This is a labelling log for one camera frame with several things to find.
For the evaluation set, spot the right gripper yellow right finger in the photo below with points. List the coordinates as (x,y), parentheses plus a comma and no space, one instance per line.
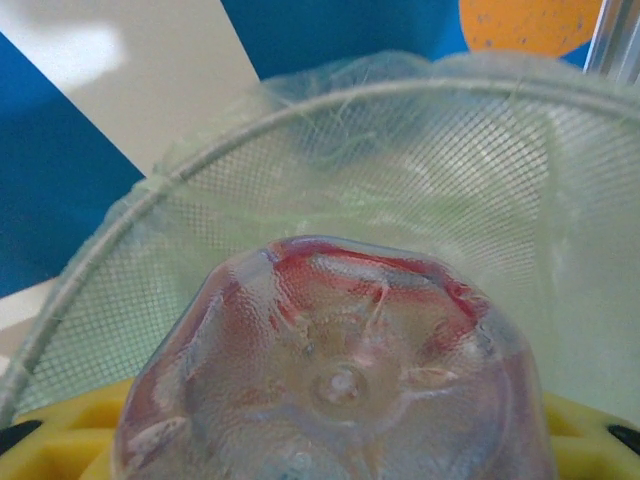
(595,440)

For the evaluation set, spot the round mesh bin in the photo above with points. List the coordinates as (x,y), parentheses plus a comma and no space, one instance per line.
(450,165)

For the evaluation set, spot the aluminium frame post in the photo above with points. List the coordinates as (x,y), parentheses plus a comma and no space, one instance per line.
(617,35)

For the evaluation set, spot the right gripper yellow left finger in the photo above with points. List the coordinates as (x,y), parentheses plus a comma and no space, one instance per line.
(60,440)

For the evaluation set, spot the clear bottle red blue label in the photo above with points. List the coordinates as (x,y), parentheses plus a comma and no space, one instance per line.
(340,350)

